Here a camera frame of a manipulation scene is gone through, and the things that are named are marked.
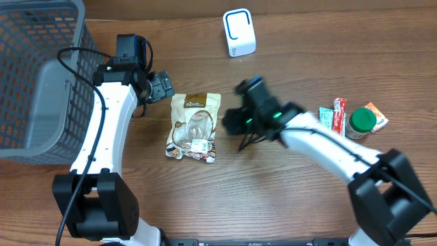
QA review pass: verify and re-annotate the brown white snack pouch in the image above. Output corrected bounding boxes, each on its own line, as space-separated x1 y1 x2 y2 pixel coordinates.
165 93 221 163

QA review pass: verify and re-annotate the teal snack bag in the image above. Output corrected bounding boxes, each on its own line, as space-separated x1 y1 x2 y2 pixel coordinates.
319 107 334 130

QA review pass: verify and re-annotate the red white stick pack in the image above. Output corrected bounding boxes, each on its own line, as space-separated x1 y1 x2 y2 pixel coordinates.
332 98 347 137

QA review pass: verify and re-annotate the green lidded can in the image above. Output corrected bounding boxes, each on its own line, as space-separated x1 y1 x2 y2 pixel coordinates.
346 107 377 139

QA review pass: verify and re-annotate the orange tissue pack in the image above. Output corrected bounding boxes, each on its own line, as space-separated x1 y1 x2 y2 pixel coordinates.
364 102 389 133

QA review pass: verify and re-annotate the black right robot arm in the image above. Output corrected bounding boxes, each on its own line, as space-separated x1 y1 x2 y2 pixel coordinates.
223 77 436 245

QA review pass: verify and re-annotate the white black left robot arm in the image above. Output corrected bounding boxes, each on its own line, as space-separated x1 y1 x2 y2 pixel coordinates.
52 34 175 246

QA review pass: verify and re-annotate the white barcode scanner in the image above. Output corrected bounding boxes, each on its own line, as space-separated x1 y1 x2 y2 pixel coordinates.
223 8 256 57

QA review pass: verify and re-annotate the grey plastic basket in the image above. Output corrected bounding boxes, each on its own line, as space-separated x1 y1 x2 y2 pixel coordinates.
1 0 103 165

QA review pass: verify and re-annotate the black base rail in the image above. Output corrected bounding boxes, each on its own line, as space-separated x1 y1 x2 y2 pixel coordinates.
161 238 348 246

